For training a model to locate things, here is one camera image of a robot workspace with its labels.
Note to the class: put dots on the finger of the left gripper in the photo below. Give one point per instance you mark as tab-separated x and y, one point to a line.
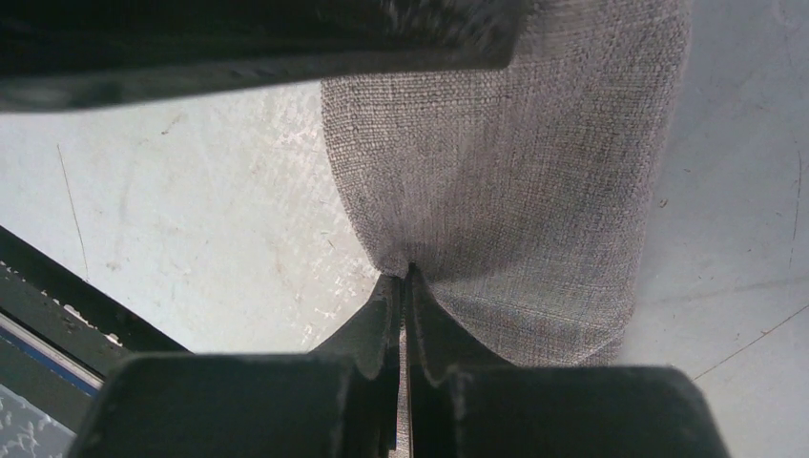
62	56

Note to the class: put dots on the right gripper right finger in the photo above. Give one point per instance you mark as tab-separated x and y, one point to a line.
466	401

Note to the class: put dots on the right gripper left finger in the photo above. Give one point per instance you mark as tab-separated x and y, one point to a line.
337	400

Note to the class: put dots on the grey cloth napkin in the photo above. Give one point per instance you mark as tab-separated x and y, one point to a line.
521	194

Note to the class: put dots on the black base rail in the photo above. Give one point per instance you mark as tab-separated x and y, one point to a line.
61	336

